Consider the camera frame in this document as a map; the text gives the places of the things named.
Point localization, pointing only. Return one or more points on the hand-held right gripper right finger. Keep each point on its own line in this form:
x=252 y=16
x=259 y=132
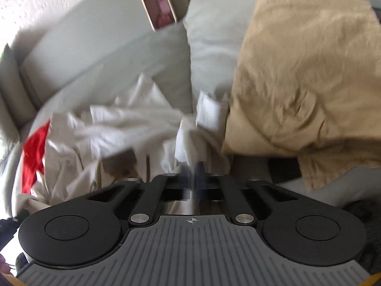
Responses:
x=201 y=184

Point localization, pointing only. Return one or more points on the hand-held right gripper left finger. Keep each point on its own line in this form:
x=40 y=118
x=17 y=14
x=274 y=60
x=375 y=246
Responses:
x=186 y=182

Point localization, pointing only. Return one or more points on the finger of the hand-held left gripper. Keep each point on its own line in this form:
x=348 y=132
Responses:
x=12 y=226

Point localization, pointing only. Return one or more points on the white garment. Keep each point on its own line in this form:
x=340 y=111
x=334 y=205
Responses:
x=119 y=125

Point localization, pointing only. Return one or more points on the red garment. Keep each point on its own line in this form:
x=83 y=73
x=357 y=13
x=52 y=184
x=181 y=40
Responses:
x=35 y=155

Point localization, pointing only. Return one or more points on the grey sofa cushion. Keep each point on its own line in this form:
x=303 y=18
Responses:
x=18 y=95

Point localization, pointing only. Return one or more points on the grey pillow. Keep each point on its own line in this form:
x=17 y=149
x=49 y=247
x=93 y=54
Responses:
x=211 y=47

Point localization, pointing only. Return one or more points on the tan pillow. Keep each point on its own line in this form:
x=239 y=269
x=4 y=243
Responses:
x=306 y=80

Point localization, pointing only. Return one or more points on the grey sofa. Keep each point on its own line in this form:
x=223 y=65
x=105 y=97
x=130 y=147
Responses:
x=77 y=47

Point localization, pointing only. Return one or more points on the phone in white case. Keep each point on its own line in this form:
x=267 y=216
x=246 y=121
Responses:
x=159 y=6

